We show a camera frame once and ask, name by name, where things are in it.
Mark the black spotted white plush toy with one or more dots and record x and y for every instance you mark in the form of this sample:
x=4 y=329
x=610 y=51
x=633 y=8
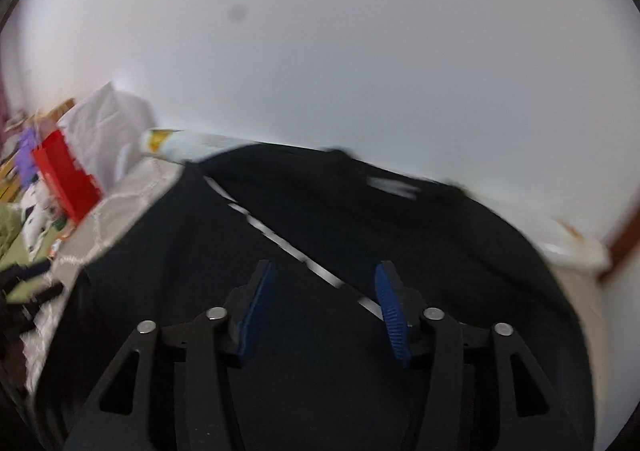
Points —
x=42 y=211

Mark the brown wooden door frame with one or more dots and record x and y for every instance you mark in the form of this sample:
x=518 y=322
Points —
x=622 y=251

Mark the green cloth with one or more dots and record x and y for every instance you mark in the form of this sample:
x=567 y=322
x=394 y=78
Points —
x=15 y=236

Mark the white plastic bag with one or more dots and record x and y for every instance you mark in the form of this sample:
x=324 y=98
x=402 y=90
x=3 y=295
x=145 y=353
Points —
x=105 y=131

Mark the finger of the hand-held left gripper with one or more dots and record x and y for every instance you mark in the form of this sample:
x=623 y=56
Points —
x=30 y=272

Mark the purple toy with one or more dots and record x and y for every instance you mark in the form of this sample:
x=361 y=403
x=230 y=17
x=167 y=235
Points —
x=27 y=148

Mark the red box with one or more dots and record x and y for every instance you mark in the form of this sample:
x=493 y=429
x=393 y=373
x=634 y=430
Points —
x=67 y=176

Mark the black sweater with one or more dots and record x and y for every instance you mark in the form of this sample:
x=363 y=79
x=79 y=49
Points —
x=310 y=211

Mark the white yellow printed bolster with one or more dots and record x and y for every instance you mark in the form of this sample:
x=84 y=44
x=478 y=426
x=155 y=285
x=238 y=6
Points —
x=190 y=143

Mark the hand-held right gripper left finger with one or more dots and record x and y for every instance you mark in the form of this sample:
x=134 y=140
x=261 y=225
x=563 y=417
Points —
x=255 y=303

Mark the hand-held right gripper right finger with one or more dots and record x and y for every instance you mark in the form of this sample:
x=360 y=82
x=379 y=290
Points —
x=392 y=311

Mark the wooden bed frame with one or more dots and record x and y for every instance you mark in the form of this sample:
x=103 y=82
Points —
x=55 y=112

